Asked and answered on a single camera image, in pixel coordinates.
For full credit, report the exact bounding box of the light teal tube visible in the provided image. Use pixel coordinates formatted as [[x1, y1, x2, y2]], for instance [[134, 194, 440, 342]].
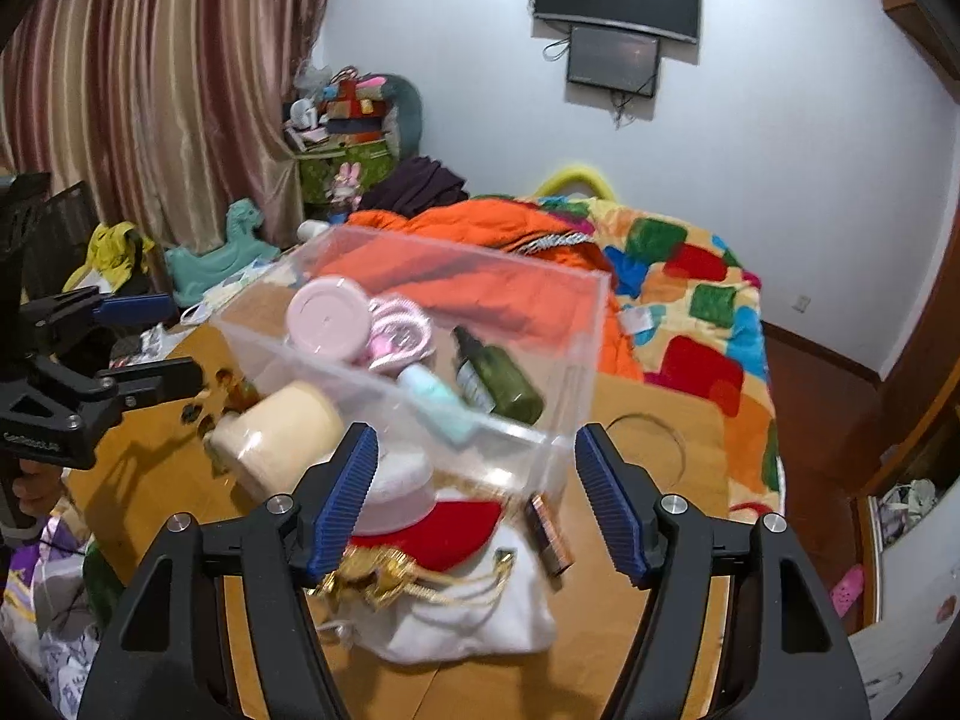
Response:
[[396, 364, 481, 447]]

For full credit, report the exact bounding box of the pink bunny toy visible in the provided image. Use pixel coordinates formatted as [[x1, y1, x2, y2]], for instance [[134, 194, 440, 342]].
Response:
[[330, 161, 365, 203]]

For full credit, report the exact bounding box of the orange jacket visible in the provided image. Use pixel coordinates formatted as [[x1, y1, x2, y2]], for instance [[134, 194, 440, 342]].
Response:
[[346, 195, 646, 383]]

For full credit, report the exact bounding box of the gold chain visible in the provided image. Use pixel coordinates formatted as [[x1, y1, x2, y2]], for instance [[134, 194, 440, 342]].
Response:
[[315, 544, 518, 608]]

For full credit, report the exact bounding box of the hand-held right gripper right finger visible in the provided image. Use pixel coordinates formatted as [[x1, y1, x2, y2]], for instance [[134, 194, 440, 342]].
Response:
[[574, 422, 860, 720]]

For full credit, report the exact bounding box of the pink slipper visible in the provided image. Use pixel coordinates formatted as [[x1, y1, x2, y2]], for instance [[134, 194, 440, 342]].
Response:
[[829, 566, 865, 616]]

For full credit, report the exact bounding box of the white drawstring pouch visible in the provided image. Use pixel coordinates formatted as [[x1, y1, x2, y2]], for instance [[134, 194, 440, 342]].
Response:
[[319, 532, 557, 665]]

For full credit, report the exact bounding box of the thin hoop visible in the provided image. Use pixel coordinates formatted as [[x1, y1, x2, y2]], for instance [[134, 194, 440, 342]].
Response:
[[604, 412, 689, 485]]

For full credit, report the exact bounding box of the pink round jar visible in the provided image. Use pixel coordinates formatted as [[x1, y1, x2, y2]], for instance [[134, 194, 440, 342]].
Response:
[[286, 276, 372, 361]]

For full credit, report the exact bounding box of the colourful patchwork blanket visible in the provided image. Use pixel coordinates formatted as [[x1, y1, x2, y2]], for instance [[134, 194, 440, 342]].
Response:
[[517, 195, 788, 518]]

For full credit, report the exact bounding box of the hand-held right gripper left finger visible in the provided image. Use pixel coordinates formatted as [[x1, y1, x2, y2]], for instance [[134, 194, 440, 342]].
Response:
[[79, 422, 380, 720]]

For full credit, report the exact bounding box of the black mesh chair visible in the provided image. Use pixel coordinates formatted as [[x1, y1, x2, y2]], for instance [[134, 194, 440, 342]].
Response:
[[30, 180, 102, 293]]

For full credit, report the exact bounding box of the grey plush cushion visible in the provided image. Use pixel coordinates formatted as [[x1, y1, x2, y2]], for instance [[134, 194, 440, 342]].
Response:
[[379, 75, 422, 158]]

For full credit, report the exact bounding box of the teal rocking horse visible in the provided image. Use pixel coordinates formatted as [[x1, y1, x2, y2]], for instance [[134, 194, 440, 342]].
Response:
[[163, 199, 282, 308]]

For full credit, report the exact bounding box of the red and white hat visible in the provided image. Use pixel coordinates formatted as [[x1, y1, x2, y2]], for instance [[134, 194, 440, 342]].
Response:
[[349, 454, 505, 571]]

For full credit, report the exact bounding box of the wooden desktop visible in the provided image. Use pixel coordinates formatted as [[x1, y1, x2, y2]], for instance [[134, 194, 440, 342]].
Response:
[[64, 322, 732, 720]]

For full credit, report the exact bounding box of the green spray bottle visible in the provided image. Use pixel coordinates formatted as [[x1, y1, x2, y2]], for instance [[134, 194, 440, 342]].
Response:
[[450, 325, 545, 425]]

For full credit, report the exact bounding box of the small wall monitor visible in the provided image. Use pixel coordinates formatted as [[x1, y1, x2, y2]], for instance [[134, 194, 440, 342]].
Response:
[[566, 24, 662, 98]]

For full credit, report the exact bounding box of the dark purple cloth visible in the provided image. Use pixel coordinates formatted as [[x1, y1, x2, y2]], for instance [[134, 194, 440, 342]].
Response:
[[360, 156, 470, 217]]

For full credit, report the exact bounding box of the yellow cloth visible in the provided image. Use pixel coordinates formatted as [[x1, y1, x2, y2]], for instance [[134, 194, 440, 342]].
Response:
[[66, 223, 157, 293]]

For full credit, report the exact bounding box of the person's left hand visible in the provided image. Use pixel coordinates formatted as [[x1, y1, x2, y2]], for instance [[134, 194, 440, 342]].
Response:
[[11, 465, 68, 541]]

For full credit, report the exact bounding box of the printed plastic bag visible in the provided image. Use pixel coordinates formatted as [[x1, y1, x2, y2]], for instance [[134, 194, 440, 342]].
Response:
[[0, 510, 102, 720]]

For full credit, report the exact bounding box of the clear plastic box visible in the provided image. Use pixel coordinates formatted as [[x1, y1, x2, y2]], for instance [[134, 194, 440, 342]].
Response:
[[210, 225, 612, 500]]

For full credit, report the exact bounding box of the pink hair accessory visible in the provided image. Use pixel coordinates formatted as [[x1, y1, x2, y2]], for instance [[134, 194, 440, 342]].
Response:
[[364, 296, 436, 372]]

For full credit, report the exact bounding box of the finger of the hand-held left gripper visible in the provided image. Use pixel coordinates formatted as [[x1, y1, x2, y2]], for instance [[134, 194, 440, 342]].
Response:
[[21, 286, 179, 361], [34, 356, 205, 425]]

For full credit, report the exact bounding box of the stack of red boxes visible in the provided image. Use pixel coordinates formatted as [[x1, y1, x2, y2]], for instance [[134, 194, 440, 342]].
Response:
[[322, 75, 387, 140]]

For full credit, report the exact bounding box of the brown bead bracelet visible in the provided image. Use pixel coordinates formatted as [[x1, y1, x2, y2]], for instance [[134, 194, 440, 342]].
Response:
[[184, 366, 260, 436]]

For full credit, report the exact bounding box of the green patterned box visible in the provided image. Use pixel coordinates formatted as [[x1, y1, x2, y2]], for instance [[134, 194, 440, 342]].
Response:
[[298, 139, 391, 203]]

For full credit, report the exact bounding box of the striped curtain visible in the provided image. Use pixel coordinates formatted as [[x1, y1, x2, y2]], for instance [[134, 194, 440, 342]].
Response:
[[0, 0, 338, 256]]

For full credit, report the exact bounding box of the yellow hoop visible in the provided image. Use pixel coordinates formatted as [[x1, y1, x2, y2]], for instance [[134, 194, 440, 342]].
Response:
[[534, 161, 620, 200]]

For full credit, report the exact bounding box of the cream jar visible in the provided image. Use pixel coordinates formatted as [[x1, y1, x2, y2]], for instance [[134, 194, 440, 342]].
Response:
[[204, 381, 346, 500]]

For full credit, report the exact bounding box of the white cabinet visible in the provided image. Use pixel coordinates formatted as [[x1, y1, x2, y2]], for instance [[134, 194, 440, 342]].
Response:
[[847, 540, 960, 720]]

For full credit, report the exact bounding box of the stack of papers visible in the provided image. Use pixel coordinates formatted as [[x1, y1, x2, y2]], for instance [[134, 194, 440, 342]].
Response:
[[199, 259, 282, 308]]

